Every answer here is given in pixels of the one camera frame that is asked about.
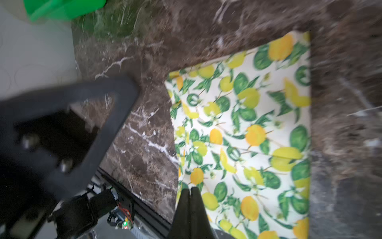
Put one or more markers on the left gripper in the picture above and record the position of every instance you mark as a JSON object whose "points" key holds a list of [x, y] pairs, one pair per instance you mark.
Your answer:
{"points": [[47, 149]]}

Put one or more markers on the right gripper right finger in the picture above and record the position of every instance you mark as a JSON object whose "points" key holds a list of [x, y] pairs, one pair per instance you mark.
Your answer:
{"points": [[199, 224]]}

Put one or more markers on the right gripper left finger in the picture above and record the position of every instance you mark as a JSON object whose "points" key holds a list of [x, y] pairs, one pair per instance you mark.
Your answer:
{"points": [[180, 228]]}

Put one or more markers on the lemon print skirt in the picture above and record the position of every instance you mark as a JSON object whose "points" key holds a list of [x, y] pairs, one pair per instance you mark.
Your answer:
{"points": [[242, 136]]}

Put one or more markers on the green plastic basket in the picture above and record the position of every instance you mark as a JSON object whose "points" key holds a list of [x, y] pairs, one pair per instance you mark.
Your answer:
{"points": [[64, 10]]}

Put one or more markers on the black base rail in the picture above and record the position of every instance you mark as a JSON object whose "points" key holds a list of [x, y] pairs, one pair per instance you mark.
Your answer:
{"points": [[138, 208]]}

